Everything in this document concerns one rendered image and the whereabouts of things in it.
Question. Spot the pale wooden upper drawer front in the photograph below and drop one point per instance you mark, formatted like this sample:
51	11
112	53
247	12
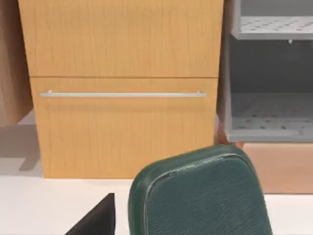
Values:
119	36

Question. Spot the grey pierced upper drawer inside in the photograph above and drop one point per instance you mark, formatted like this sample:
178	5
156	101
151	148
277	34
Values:
274	22

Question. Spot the brown wooden cupboard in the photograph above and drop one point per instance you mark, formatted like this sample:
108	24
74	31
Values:
276	169

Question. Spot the dark green leather case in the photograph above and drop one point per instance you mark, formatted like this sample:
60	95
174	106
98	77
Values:
203	195

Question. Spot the pale wooden drawer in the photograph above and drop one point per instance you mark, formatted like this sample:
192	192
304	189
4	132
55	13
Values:
127	137
119	36

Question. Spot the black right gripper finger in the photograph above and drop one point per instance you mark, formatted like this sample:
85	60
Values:
97	220

